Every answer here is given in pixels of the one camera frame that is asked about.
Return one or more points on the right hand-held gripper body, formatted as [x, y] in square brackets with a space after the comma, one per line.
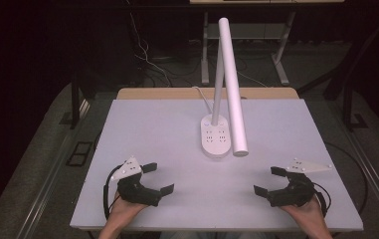
[293, 194]

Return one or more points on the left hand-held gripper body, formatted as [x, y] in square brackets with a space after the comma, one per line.
[137, 192]

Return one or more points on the person's left hand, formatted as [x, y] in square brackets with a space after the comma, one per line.
[124, 212]

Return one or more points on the person's right hand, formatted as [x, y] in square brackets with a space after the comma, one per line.
[308, 214]

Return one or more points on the black metal stand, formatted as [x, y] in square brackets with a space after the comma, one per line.
[349, 106]
[75, 99]

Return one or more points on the white desk lamp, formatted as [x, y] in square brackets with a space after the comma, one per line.
[231, 83]

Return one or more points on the black rectangular floor frame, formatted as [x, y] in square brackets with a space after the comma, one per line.
[79, 153]

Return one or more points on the grey metal table frame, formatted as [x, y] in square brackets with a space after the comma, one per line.
[243, 31]

